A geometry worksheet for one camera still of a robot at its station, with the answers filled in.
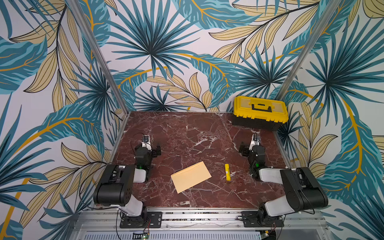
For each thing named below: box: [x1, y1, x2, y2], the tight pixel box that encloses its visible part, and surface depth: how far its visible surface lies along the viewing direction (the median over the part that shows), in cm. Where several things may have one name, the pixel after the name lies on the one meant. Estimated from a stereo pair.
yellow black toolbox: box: [232, 96, 289, 131], surface depth 102 cm
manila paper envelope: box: [170, 161, 212, 194], surface depth 90 cm
